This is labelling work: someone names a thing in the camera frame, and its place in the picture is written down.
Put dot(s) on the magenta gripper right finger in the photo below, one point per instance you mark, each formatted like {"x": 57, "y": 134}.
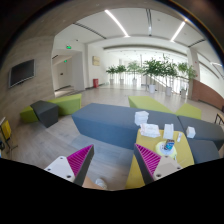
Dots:
{"x": 153, "y": 167}

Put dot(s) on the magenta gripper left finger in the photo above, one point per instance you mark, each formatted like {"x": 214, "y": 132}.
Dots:
{"x": 74, "y": 167}

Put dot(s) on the small white cube charger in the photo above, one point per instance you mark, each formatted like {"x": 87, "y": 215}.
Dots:
{"x": 190, "y": 132}

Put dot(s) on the white paper bag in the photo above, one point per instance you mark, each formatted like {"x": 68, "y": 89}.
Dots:
{"x": 168, "y": 131}

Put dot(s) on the yellow-green table block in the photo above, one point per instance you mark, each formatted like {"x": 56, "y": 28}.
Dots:
{"x": 183, "y": 155}

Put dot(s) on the white tissue box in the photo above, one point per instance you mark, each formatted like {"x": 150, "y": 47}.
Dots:
{"x": 141, "y": 117}

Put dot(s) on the large blue-grey bench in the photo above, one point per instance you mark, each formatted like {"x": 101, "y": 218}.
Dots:
{"x": 116, "y": 125}

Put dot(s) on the dark grey angular seat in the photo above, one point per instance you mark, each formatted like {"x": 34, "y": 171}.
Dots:
{"x": 46, "y": 112}

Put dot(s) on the green angular bench left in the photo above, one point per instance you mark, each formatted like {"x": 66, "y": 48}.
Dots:
{"x": 67, "y": 105}

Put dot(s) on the green bench behind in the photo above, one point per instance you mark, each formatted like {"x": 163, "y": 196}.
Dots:
{"x": 148, "y": 103}

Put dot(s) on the red fire cabinet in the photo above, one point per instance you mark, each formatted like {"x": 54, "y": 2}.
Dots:
{"x": 95, "y": 83}

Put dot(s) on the yellow sign stand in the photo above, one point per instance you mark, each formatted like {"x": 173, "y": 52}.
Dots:
{"x": 6, "y": 131}

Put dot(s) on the potted green tree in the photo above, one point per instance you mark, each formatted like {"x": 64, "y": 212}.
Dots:
{"x": 186, "y": 74}
{"x": 152, "y": 68}

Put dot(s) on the potted green tree right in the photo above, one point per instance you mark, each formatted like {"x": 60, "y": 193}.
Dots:
{"x": 186, "y": 74}

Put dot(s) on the beige wall picture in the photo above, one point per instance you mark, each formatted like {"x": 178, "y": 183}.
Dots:
{"x": 96, "y": 61}

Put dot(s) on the wall-mounted black television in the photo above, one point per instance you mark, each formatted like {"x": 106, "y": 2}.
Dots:
{"x": 21, "y": 72}

